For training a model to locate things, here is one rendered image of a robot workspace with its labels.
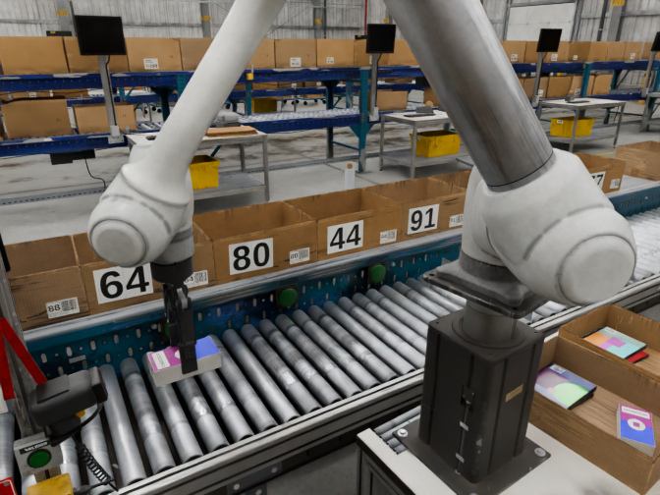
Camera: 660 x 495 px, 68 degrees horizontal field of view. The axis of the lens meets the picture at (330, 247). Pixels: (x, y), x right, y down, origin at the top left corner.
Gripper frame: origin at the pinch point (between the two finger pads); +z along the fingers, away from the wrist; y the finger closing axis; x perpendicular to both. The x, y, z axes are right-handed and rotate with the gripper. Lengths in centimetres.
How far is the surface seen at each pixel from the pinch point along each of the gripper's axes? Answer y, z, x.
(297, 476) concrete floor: 49, 107, -48
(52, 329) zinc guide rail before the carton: 56, 18, 24
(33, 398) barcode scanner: -3.4, -1.2, 26.0
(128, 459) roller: 11.1, 31.8, 13.3
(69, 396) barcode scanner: -5.9, -1.2, 20.8
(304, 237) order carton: 60, 7, -59
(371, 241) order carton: 60, 15, -89
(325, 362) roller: 20, 32, -45
